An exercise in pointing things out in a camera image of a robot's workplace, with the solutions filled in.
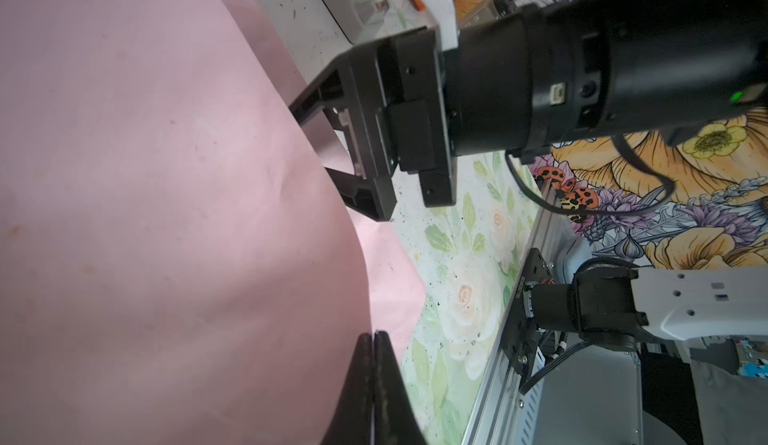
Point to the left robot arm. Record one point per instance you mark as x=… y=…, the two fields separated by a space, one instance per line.
x=613 y=308

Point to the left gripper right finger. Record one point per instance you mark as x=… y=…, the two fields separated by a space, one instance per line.
x=394 y=421

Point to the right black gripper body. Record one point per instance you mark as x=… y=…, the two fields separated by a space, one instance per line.
x=403 y=119

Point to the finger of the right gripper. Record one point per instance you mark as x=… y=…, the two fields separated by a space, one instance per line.
x=333 y=91
x=374 y=198

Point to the purple wrapping paper sheet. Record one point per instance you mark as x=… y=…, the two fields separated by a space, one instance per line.
x=176 y=265

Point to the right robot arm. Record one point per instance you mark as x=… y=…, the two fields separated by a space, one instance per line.
x=579 y=69

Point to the aluminium front rail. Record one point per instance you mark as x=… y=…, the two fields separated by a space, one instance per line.
x=501 y=414

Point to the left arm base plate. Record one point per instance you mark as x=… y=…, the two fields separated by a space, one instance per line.
x=520 y=334

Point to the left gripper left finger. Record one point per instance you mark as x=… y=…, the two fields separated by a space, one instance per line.
x=351 y=423

